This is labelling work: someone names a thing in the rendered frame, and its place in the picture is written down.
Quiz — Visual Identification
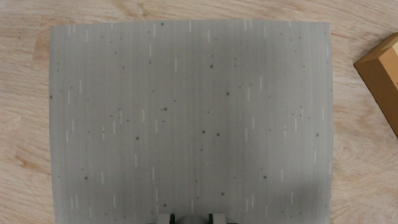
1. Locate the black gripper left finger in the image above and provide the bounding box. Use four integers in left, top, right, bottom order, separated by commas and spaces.
157, 214, 175, 224

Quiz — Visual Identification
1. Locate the brown cardboard box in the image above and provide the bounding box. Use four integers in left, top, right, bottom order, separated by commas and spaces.
353, 32, 398, 140

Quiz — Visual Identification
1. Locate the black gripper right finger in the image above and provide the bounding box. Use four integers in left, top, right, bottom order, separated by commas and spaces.
209, 213, 237, 224

